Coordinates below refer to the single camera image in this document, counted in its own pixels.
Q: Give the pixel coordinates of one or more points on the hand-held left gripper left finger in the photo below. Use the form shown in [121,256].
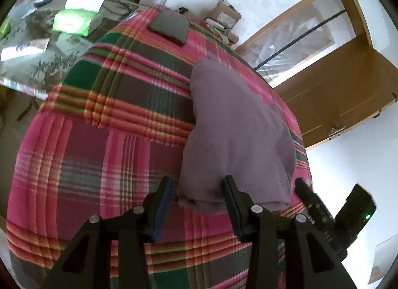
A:
[161,211]

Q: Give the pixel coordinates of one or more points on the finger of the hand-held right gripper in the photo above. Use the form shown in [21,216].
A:
[303,192]

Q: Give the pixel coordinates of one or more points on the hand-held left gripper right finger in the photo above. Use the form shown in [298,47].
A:
[231,211]

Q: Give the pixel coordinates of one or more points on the purple sweater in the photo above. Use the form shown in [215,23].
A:
[236,127]

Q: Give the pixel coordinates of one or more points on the pink green plaid blanket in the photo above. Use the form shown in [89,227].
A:
[93,158]

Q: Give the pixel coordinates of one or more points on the wooden door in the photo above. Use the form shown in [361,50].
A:
[342,90]

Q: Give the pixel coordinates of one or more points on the dark tablet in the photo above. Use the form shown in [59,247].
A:
[169,26]

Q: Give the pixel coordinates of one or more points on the open cardboard box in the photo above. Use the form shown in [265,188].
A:
[225,16]

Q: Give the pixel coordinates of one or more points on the green box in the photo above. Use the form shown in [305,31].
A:
[73,23]

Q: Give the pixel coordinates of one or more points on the white paper card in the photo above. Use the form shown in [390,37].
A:
[25,49]

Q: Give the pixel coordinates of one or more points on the clear plastic bag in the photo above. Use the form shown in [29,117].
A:
[21,10]

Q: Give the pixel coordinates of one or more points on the translucent wall panel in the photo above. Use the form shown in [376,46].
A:
[384,261]

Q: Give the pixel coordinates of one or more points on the wooden door frame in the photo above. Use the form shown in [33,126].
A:
[354,9]

